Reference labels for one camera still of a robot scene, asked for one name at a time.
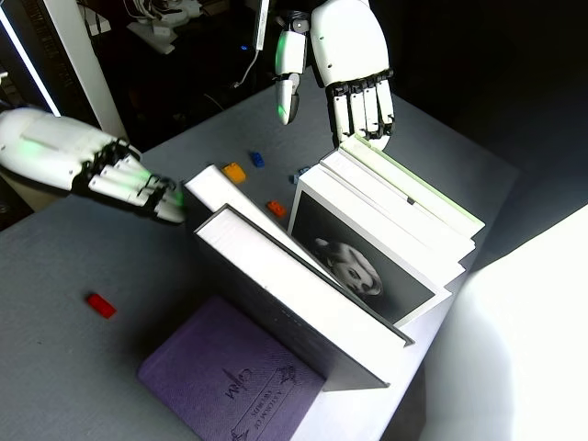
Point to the thick dark grey hardback book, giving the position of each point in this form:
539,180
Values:
285,298

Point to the grey tablecloth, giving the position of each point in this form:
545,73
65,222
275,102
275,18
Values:
92,257

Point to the purple notebook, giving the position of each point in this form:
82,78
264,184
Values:
229,372

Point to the small orange-red toy block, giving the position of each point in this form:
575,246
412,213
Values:
277,209

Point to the white book with portrait cover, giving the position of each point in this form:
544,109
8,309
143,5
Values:
349,257

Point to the white device on dark shelf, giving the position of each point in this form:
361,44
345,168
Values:
154,37

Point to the white light strip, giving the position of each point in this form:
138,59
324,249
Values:
27,59

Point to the red toy block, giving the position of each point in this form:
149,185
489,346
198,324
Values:
101,306

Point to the white pillar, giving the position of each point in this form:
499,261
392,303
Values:
87,55

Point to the orange toy block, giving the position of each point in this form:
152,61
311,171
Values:
235,173

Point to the large white box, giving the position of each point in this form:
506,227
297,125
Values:
514,349

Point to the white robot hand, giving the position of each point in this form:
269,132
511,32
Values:
349,46
55,147

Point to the blue toy block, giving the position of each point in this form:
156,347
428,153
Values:
257,159

